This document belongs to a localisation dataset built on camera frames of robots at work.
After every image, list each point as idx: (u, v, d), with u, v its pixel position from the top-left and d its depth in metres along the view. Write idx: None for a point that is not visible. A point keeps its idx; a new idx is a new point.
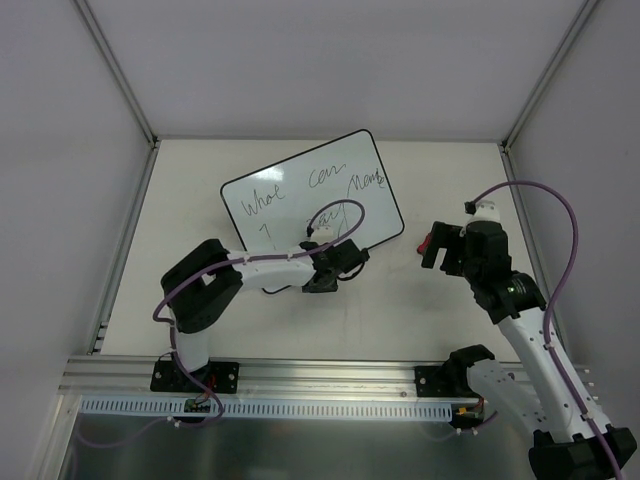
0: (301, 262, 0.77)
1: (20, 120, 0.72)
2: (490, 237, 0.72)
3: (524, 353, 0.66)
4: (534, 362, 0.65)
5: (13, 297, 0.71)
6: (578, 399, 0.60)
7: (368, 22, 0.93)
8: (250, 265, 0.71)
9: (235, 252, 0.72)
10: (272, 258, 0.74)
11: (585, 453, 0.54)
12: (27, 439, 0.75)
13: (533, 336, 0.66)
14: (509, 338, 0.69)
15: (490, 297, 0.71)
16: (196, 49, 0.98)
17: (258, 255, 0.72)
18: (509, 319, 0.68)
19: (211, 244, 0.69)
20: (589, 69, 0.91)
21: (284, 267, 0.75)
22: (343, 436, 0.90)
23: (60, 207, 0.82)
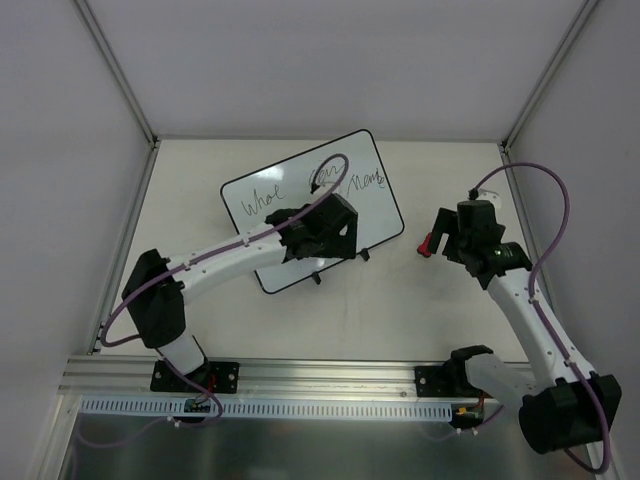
0: (261, 244, 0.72)
1: (19, 116, 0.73)
2: (478, 207, 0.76)
3: (510, 307, 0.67)
4: (518, 316, 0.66)
5: (12, 293, 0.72)
6: (562, 347, 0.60)
7: (363, 21, 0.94)
8: (194, 270, 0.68)
9: (175, 258, 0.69)
10: (222, 251, 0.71)
11: (566, 393, 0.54)
12: (27, 438, 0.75)
13: (518, 291, 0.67)
14: (496, 296, 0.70)
15: (478, 260, 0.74)
16: (194, 49, 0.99)
17: (203, 254, 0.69)
18: (495, 278, 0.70)
19: (150, 258, 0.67)
20: (588, 68, 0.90)
21: (242, 256, 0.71)
22: (344, 436, 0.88)
23: (59, 205, 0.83)
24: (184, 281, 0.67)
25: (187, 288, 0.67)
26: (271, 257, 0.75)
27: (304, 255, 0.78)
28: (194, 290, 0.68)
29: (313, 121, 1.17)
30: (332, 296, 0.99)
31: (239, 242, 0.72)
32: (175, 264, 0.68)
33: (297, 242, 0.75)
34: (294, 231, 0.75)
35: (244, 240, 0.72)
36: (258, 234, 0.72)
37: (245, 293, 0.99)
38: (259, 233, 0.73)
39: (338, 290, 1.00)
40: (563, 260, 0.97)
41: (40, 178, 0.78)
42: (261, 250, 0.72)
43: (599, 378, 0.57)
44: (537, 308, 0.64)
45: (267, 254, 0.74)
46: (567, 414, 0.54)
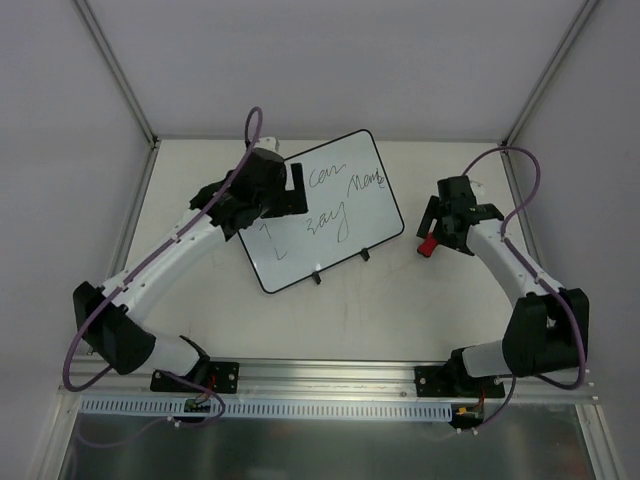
0: (193, 235, 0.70)
1: (20, 117, 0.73)
2: (453, 179, 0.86)
3: (487, 251, 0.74)
4: (493, 255, 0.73)
5: (12, 293, 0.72)
6: (530, 268, 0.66)
7: (363, 21, 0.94)
8: (134, 286, 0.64)
9: (109, 282, 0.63)
10: (156, 257, 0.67)
11: (532, 299, 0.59)
12: (26, 437, 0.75)
13: (491, 235, 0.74)
14: (476, 247, 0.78)
15: (456, 221, 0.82)
16: (194, 50, 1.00)
17: (138, 268, 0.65)
18: (470, 229, 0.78)
19: (81, 296, 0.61)
20: (589, 67, 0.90)
21: (178, 253, 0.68)
22: (344, 436, 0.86)
23: (59, 206, 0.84)
24: (127, 303, 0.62)
25: (133, 308, 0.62)
26: (210, 243, 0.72)
27: (243, 223, 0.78)
28: (142, 307, 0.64)
29: (313, 122, 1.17)
30: (332, 295, 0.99)
31: (169, 242, 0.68)
32: (110, 289, 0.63)
33: (229, 216, 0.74)
34: (221, 207, 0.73)
35: (174, 237, 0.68)
36: (184, 226, 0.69)
37: (245, 293, 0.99)
38: (185, 224, 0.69)
39: (338, 290, 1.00)
40: (563, 260, 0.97)
41: (40, 178, 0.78)
42: (194, 240, 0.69)
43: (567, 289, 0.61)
44: (507, 243, 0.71)
45: (203, 241, 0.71)
46: (535, 324, 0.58)
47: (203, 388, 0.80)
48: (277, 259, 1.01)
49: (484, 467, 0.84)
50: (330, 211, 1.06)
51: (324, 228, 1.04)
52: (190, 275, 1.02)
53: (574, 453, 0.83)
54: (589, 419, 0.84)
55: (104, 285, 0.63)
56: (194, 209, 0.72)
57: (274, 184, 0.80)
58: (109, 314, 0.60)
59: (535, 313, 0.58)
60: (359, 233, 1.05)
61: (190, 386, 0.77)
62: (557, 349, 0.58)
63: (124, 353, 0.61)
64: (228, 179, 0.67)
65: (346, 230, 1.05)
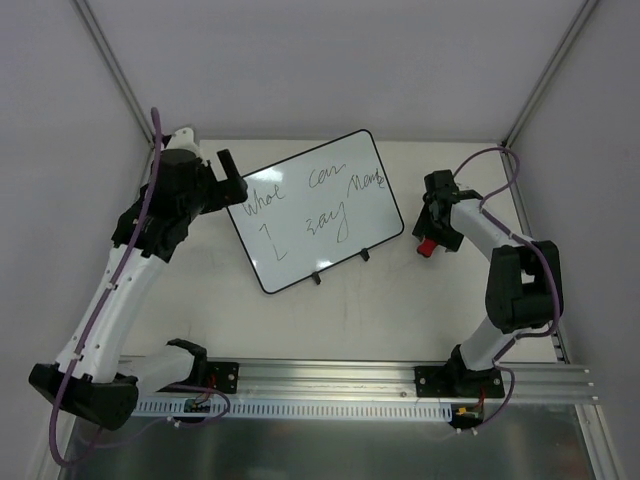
0: (132, 274, 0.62)
1: (20, 117, 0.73)
2: (436, 173, 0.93)
3: (468, 223, 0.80)
4: (474, 226, 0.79)
5: (12, 293, 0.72)
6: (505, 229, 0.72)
7: (363, 22, 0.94)
8: (89, 352, 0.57)
9: (62, 357, 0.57)
10: (100, 312, 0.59)
11: (507, 248, 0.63)
12: (26, 438, 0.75)
13: (470, 208, 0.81)
14: (459, 223, 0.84)
15: (439, 206, 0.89)
16: (194, 50, 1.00)
17: (84, 332, 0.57)
18: (452, 208, 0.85)
19: (39, 379, 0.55)
20: (589, 67, 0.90)
21: (123, 297, 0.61)
22: (344, 436, 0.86)
23: (59, 206, 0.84)
24: (89, 372, 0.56)
25: (98, 374, 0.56)
26: (153, 273, 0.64)
27: (177, 238, 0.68)
28: (107, 368, 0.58)
29: (313, 122, 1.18)
30: (332, 295, 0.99)
31: (107, 291, 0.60)
32: (67, 364, 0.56)
33: (160, 238, 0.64)
34: (148, 233, 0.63)
35: (110, 285, 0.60)
36: (115, 272, 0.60)
37: (245, 292, 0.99)
38: (115, 269, 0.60)
39: (338, 289, 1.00)
40: (563, 260, 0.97)
41: (40, 178, 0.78)
42: (132, 279, 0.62)
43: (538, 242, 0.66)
44: (486, 214, 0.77)
45: (142, 274, 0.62)
46: (512, 272, 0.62)
47: (206, 389, 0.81)
48: (277, 259, 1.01)
49: (484, 467, 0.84)
50: (329, 211, 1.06)
51: (324, 228, 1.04)
52: (190, 275, 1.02)
53: (574, 453, 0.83)
54: (588, 419, 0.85)
55: (57, 360, 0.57)
56: (119, 247, 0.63)
57: (199, 183, 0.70)
58: (77, 387, 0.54)
59: (510, 259, 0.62)
60: (359, 234, 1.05)
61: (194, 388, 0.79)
62: (536, 297, 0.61)
63: (111, 412, 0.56)
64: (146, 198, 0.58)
65: (346, 230, 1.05)
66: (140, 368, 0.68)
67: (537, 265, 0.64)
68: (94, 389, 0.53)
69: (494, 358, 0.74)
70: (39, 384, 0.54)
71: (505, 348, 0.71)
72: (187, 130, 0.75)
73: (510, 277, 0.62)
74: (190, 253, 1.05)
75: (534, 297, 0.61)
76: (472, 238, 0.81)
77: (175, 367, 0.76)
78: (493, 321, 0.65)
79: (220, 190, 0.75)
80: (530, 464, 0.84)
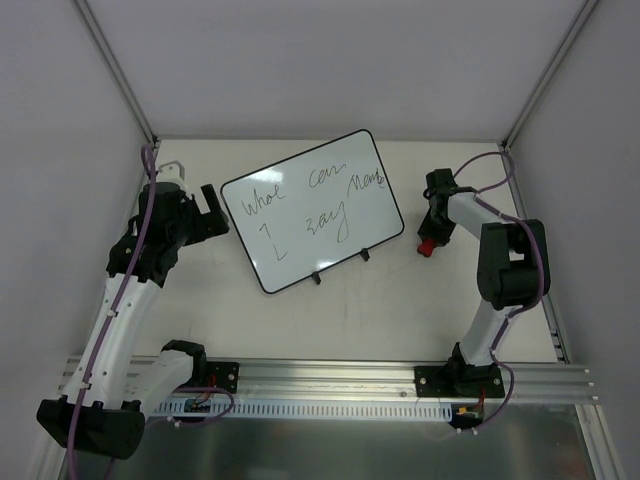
0: (131, 300, 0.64)
1: (20, 118, 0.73)
2: (436, 171, 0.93)
3: (463, 212, 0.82)
4: (469, 215, 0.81)
5: (13, 294, 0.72)
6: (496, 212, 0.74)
7: (363, 22, 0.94)
8: (96, 379, 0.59)
9: (69, 388, 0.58)
10: (104, 339, 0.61)
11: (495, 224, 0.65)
12: (26, 438, 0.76)
13: (466, 197, 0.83)
14: (454, 214, 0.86)
15: (438, 201, 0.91)
16: (194, 49, 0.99)
17: (91, 360, 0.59)
18: (450, 201, 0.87)
19: (46, 416, 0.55)
20: (589, 67, 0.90)
21: (125, 324, 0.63)
22: (343, 435, 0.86)
23: (59, 206, 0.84)
24: (99, 398, 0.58)
25: (108, 399, 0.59)
26: (150, 297, 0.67)
27: (168, 265, 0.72)
28: (115, 393, 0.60)
29: (313, 122, 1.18)
30: (332, 295, 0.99)
31: (109, 319, 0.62)
32: (76, 395, 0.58)
33: (154, 262, 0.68)
34: (142, 260, 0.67)
35: (111, 312, 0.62)
36: (115, 298, 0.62)
37: (246, 293, 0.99)
38: (116, 296, 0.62)
39: (337, 289, 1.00)
40: (563, 259, 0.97)
41: (40, 179, 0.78)
42: (131, 305, 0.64)
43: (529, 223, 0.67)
44: (480, 202, 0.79)
45: (141, 297, 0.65)
46: (500, 244, 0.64)
47: (205, 389, 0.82)
48: (278, 259, 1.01)
49: (485, 466, 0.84)
50: (329, 211, 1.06)
51: (324, 228, 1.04)
52: (190, 275, 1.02)
53: (573, 453, 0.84)
54: (588, 418, 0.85)
55: (65, 393, 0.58)
56: (115, 276, 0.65)
57: (183, 213, 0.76)
58: (89, 416, 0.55)
59: (498, 234, 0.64)
60: (358, 234, 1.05)
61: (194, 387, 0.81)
62: (524, 271, 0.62)
63: (123, 442, 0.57)
64: (145, 223, 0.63)
65: (347, 230, 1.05)
66: (140, 387, 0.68)
67: (526, 241, 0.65)
68: (108, 415, 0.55)
69: (492, 348, 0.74)
70: (50, 422, 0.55)
71: (502, 333, 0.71)
72: (173, 167, 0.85)
73: (499, 250, 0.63)
74: (190, 253, 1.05)
75: (521, 271, 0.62)
76: (468, 228, 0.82)
77: (176, 368, 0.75)
78: (485, 296, 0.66)
79: (201, 221, 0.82)
80: (530, 463, 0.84)
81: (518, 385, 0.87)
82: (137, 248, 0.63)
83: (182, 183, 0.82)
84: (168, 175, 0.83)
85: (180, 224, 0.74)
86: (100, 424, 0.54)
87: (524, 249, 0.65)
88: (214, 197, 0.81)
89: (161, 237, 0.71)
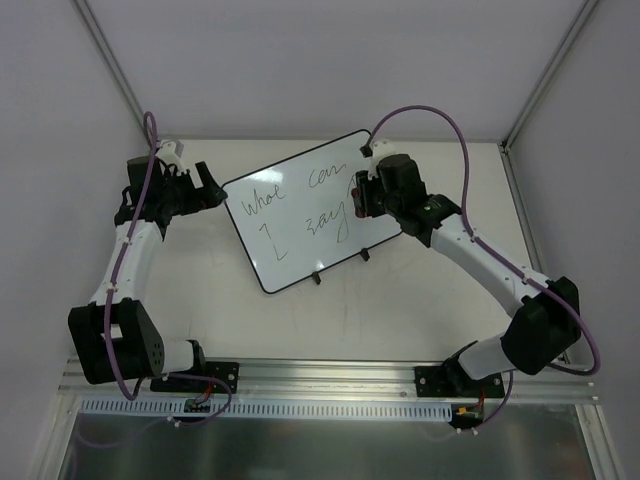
0: (143, 233, 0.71)
1: (21, 118, 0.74)
2: (402, 168, 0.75)
3: (460, 253, 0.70)
4: (467, 256, 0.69)
5: (14, 293, 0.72)
6: (514, 269, 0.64)
7: (362, 22, 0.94)
8: (122, 284, 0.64)
9: (97, 294, 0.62)
10: (123, 261, 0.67)
11: (533, 308, 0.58)
12: (26, 438, 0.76)
13: (459, 236, 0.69)
14: (443, 249, 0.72)
15: (414, 224, 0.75)
16: (194, 48, 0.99)
17: (114, 273, 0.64)
18: (433, 231, 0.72)
19: (79, 313, 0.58)
20: (588, 66, 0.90)
21: (140, 249, 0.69)
22: (344, 435, 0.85)
23: (58, 206, 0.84)
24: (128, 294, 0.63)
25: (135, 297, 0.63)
26: (155, 241, 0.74)
27: (168, 219, 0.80)
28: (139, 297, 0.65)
29: (313, 122, 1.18)
30: (331, 295, 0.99)
31: (125, 245, 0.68)
32: (102, 298, 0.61)
33: (157, 216, 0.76)
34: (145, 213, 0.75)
35: (127, 239, 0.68)
36: (131, 226, 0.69)
37: (246, 293, 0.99)
38: (130, 226, 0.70)
39: (337, 289, 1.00)
40: (564, 259, 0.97)
41: (41, 178, 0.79)
42: (143, 238, 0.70)
43: (555, 283, 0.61)
44: (482, 244, 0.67)
45: (151, 236, 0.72)
46: (542, 327, 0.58)
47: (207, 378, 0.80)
48: (278, 259, 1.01)
49: (485, 467, 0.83)
50: (329, 211, 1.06)
51: (324, 228, 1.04)
52: (190, 275, 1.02)
53: (574, 453, 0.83)
54: (589, 418, 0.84)
55: (90, 299, 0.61)
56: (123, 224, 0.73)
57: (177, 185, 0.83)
58: (121, 304, 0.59)
59: (538, 317, 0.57)
60: (357, 234, 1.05)
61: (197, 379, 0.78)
62: (560, 339, 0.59)
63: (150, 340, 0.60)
64: (150, 170, 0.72)
65: (347, 231, 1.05)
66: None
67: (559, 308, 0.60)
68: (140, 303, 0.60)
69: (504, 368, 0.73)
70: (82, 318, 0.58)
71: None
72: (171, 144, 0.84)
73: (539, 333, 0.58)
74: (191, 254, 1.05)
75: (561, 339, 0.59)
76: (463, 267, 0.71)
77: (181, 354, 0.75)
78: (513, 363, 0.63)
79: (193, 196, 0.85)
80: (531, 463, 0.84)
81: (518, 385, 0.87)
82: (143, 191, 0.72)
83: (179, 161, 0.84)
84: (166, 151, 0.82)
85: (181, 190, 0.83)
86: (133, 306, 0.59)
87: (555, 316, 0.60)
88: (208, 175, 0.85)
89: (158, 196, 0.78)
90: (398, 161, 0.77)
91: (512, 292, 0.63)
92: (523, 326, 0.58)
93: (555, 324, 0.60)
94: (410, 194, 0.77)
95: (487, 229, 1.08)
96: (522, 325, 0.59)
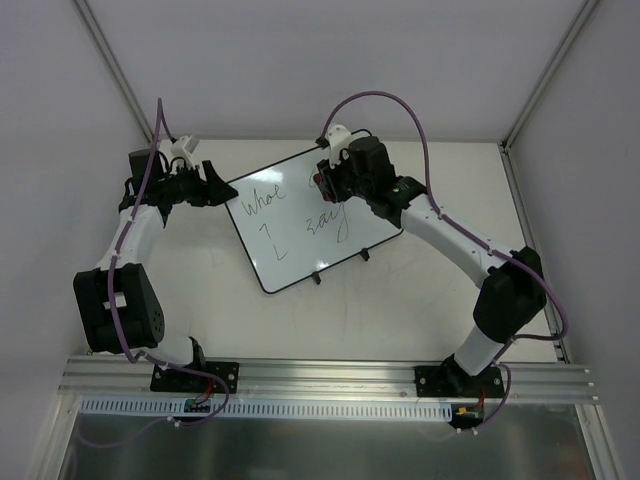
0: (145, 214, 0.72)
1: (21, 119, 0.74)
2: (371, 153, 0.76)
3: (428, 232, 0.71)
4: (436, 234, 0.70)
5: (14, 294, 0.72)
6: (479, 242, 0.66)
7: (362, 21, 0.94)
8: (125, 254, 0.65)
9: (102, 261, 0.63)
10: (127, 234, 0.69)
11: (498, 277, 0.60)
12: (27, 438, 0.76)
13: (427, 215, 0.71)
14: (413, 229, 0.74)
15: (384, 206, 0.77)
16: (193, 49, 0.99)
17: (119, 242, 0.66)
18: (403, 213, 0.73)
19: (83, 279, 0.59)
20: (588, 65, 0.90)
21: (142, 228, 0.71)
22: (344, 435, 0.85)
23: (59, 206, 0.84)
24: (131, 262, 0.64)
25: None
26: (157, 226, 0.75)
27: (169, 208, 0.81)
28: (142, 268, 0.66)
29: (313, 122, 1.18)
30: (331, 295, 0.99)
31: (129, 223, 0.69)
32: (107, 264, 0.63)
33: (158, 204, 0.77)
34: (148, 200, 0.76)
35: (130, 218, 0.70)
36: (134, 206, 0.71)
37: (246, 293, 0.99)
38: (133, 207, 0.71)
39: (337, 288, 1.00)
40: (564, 259, 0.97)
41: (40, 179, 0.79)
42: (146, 218, 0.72)
43: (518, 252, 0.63)
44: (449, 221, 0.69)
45: (153, 217, 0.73)
46: (508, 295, 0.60)
47: (208, 375, 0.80)
48: (278, 259, 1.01)
49: (485, 467, 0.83)
50: (329, 211, 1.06)
51: (324, 228, 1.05)
52: (190, 275, 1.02)
53: (574, 452, 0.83)
54: (589, 418, 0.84)
55: (95, 267, 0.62)
56: (126, 210, 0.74)
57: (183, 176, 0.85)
58: (123, 271, 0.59)
59: (503, 286, 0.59)
60: (358, 235, 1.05)
61: (197, 374, 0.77)
62: (526, 306, 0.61)
63: (151, 307, 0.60)
64: (151, 160, 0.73)
65: (347, 230, 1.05)
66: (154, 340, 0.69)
67: (523, 276, 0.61)
68: (140, 269, 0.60)
69: (494, 358, 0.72)
70: (86, 286, 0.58)
71: (503, 350, 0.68)
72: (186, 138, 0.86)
73: (504, 301, 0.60)
74: (191, 254, 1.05)
75: (528, 304, 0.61)
76: (435, 245, 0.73)
77: (181, 350, 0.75)
78: (486, 333, 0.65)
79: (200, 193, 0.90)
80: (530, 463, 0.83)
81: (518, 385, 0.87)
82: (144, 182, 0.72)
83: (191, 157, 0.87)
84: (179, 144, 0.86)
85: (195, 184, 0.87)
86: (134, 273, 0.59)
87: (520, 283, 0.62)
88: (212, 173, 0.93)
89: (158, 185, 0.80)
90: (365, 144, 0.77)
91: (479, 264, 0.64)
92: (490, 297, 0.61)
93: (522, 292, 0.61)
94: (379, 177, 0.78)
95: (487, 228, 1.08)
96: (489, 295, 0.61)
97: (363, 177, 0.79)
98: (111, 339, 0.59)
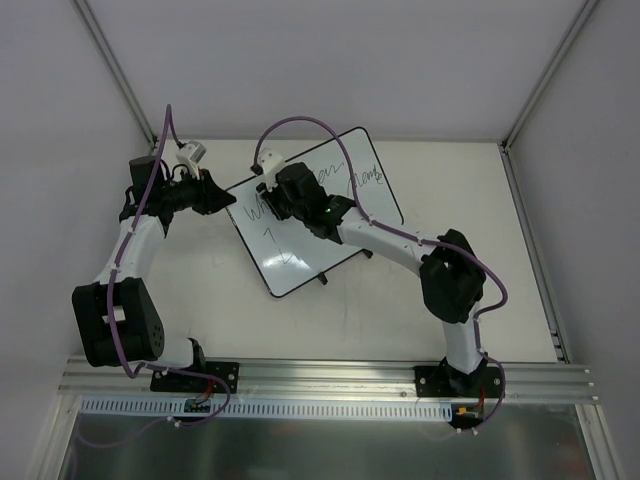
0: (143, 225, 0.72)
1: (22, 119, 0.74)
2: (299, 181, 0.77)
3: (366, 240, 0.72)
4: (373, 241, 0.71)
5: (15, 293, 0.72)
6: (408, 236, 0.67)
7: (363, 22, 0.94)
8: (125, 265, 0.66)
9: (101, 274, 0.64)
10: (128, 245, 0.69)
11: (431, 261, 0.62)
12: (27, 437, 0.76)
13: (360, 225, 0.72)
14: (353, 242, 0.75)
15: (322, 227, 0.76)
16: (194, 49, 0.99)
17: (119, 254, 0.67)
18: (339, 228, 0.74)
19: (82, 293, 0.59)
20: (589, 65, 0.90)
21: (142, 241, 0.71)
22: (345, 435, 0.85)
23: (59, 206, 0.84)
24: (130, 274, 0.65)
25: None
26: (157, 238, 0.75)
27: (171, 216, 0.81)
28: None
29: (314, 122, 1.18)
30: (332, 295, 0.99)
31: (129, 233, 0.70)
32: (106, 277, 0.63)
33: (159, 214, 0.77)
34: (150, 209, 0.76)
35: (131, 229, 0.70)
36: (135, 217, 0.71)
37: (246, 293, 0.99)
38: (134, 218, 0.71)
39: (337, 288, 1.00)
40: (564, 259, 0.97)
41: (40, 180, 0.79)
42: (146, 230, 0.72)
43: (444, 235, 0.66)
44: (379, 225, 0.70)
45: (153, 228, 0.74)
46: (446, 276, 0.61)
47: (207, 375, 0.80)
48: (282, 262, 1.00)
49: (486, 467, 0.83)
50: None
51: None
52: (191, 274, 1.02)
53: (575, 453, 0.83)
54: (588, 418, 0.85)
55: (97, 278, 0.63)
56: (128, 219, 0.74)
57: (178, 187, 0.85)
58: (122, 286, 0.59)
59: (440, 271, 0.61)
60: None
61: (199, 375, 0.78)
62: (471, 284, 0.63)
63: (151, 320, 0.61)
64: (154, 171, 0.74)
65: None
66: None
67: (457, 257, 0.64)
68: (141, 282, 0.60)
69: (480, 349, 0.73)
70: (84, 300, 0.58)
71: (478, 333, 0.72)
72: (192, 147, 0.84)
73: (447, 285, 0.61)
74: (191, 254, 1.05)
75: (468, 280, 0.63)
76: (375, 251, 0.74)
77: (181, 352, 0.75)
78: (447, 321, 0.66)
79: (203, 201, 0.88)
80: (530, 463, 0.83)
81: (518, 385, 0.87)
82: (146, 191, 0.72)
83: (196, 166, 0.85)
84: (183, 154, 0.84)
85: (199, 193, 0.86)
86: (135, 285, 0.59)
87: (456, 263, 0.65)
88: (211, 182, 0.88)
89: (158, 195, 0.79)
90: (296, 172, 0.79)
91: (414, 258, 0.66)
92: (434, 286, 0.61)
93: (460, 272, 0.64)
94: (312, 200, 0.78)
95: (487, 228, 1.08)
96: (431, 285, 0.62)
97: (296, 204, 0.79)
98: (111, 352, 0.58)
